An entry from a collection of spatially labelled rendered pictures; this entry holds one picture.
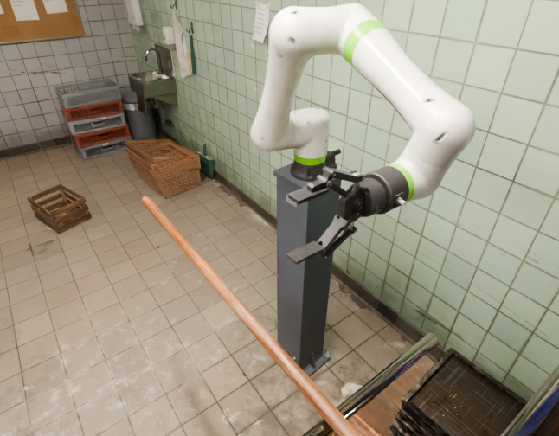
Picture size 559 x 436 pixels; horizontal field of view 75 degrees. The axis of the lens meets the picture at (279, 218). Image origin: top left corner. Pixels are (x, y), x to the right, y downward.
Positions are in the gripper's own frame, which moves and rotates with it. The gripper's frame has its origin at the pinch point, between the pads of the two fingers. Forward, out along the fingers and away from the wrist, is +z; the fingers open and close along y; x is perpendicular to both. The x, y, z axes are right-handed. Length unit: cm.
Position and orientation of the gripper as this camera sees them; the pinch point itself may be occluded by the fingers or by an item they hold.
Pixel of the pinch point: (297, 228)
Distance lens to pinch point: 67.2
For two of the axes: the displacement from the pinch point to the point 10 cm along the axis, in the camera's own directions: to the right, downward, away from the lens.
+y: 0.0, 8.2, 5.7
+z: -8.1, 3.4, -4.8
